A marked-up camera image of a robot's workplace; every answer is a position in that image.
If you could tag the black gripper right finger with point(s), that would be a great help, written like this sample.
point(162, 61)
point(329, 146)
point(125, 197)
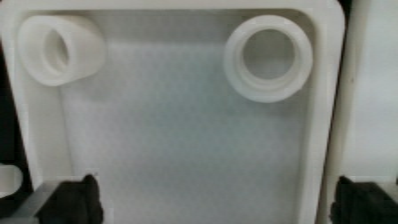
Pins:
point(363, 204)

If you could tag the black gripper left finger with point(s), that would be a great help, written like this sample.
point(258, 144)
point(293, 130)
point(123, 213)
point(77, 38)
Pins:
point(64, 203)

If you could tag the white right obstacle bar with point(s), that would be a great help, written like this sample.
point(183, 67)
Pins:
point(363, 142)

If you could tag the white desk top panel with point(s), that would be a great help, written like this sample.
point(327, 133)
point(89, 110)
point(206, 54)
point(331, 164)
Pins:
point(174, 96)

